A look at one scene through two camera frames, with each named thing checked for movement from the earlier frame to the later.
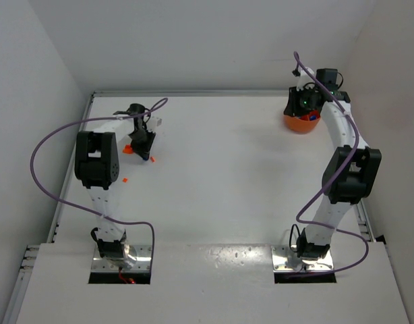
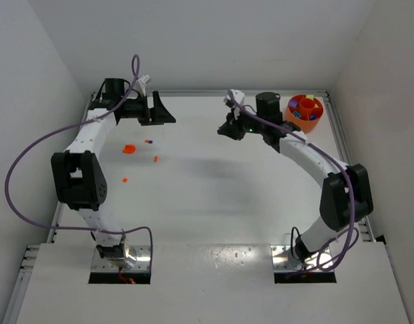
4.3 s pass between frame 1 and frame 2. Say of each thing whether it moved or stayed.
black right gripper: moved
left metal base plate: stayed
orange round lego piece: stayed
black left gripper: moved
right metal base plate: stayed
